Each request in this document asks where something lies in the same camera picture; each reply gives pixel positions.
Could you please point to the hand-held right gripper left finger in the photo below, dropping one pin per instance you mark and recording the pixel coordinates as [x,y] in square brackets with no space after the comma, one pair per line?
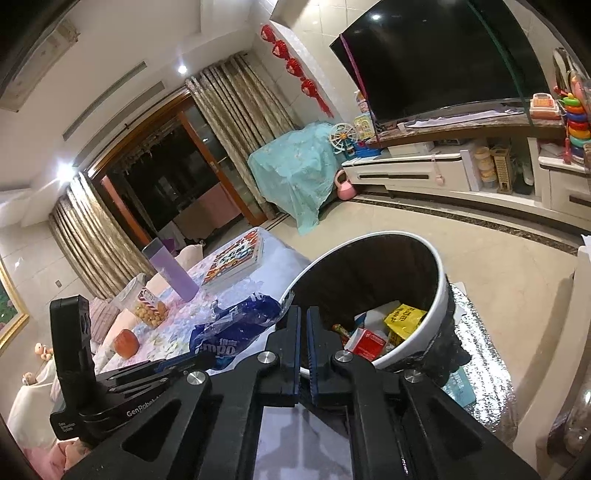
[295,355]

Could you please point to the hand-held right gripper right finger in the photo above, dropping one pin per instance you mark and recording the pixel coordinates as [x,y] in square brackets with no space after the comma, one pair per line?
[318,360]

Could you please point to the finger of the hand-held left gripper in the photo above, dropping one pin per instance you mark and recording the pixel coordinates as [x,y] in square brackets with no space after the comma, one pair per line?
[180,363]
[147,384]

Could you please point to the red snack wrapper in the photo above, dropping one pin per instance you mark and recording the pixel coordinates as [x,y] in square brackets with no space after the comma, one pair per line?
[341,333]

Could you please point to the red foil packet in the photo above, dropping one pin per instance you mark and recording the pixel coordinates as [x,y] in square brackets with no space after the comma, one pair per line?
[367,344]

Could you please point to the blue snack wrapper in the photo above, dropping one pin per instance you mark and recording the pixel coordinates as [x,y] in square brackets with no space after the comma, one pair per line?
[240,323]

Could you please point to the white foam block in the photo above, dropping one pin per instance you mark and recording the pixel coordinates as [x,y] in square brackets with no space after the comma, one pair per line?
[378,316]

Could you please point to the yellow foil snack packet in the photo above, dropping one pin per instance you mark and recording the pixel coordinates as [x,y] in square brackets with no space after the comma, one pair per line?
[405,323]

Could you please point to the white bin black liner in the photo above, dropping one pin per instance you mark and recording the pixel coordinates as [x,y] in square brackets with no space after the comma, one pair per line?
[369,267]

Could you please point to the person's left hand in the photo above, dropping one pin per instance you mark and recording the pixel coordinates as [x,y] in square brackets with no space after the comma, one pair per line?
[78,452]

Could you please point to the small stuffed toy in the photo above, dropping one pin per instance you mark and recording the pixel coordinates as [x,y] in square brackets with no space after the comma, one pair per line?
[27,379]
[44,350]

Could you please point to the orange fruit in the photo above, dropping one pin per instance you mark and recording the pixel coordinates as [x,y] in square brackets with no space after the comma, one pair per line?
[127,342]

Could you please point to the pink striped pillow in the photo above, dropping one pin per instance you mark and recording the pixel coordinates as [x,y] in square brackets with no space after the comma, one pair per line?
[105,318]

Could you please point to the clear jar yellow snack balls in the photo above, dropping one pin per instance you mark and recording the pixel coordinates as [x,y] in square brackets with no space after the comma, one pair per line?
[147,304]

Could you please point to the purple thermos bottle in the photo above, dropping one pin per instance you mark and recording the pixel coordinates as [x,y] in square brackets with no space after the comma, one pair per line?
[173,272]

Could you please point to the pink sofa cushion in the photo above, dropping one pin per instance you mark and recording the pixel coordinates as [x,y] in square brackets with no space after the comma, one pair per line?
[189,256]

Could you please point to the gold curtain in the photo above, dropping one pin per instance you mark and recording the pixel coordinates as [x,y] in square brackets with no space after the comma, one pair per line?
[240,120]
[92,240]

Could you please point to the colourful picture book stack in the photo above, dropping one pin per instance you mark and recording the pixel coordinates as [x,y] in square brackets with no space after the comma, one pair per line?
[233,261]

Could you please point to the light blue box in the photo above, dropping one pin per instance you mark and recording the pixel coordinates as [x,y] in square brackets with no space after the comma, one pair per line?
[459,387]

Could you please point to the pink covered table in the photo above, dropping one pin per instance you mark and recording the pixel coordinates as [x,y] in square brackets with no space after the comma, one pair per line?
[207,207]

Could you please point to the silver foil mat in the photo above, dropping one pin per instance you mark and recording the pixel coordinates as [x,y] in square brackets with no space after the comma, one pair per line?
[489,350]

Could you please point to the pink kettlebell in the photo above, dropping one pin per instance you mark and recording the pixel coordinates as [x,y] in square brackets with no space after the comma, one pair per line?
[345,187]

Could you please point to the teal cloth covered furniture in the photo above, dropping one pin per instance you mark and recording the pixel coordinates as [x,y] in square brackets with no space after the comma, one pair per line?
[295,175]

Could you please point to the wooden sliding glass door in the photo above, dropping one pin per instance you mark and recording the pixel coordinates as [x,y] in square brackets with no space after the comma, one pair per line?
[171,166]

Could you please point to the blue toy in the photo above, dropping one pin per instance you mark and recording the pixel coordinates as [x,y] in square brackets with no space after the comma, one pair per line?
[367,151]

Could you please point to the ferris wheel toy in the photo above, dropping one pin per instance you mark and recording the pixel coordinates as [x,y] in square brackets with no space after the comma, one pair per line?
[342,138]

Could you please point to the white TV cabinet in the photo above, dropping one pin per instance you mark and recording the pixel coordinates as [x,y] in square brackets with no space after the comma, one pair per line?
[461,170]

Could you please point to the colourful toy house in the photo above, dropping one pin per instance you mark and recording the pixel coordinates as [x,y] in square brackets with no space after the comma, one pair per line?
[364,127]

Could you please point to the ceiling air vent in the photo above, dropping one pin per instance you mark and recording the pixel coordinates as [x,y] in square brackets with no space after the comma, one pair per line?
[108,91]
[115,108]

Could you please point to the cream stacked containers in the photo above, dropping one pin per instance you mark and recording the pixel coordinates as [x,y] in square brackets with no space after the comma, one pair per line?
[485,168]

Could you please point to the pink toy box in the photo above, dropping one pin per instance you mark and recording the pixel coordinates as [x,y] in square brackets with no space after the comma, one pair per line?
[362,101]

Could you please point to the wooden tower toy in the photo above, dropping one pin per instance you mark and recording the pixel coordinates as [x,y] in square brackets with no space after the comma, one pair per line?
[501,170]

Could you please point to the red hanging heart decoration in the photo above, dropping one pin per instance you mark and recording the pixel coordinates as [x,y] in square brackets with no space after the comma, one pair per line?
[295,67]

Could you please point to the black television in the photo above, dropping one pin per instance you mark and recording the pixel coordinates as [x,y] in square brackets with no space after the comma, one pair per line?
[438,60]

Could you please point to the toy cash register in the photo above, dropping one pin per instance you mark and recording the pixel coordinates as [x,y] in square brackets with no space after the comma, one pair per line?
[547,106]

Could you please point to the gold picture frame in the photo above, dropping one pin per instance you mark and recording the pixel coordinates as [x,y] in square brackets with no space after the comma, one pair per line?
[11,309]

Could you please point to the wall air conditioner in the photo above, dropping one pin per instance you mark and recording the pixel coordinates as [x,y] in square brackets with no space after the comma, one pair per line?
[37,64]

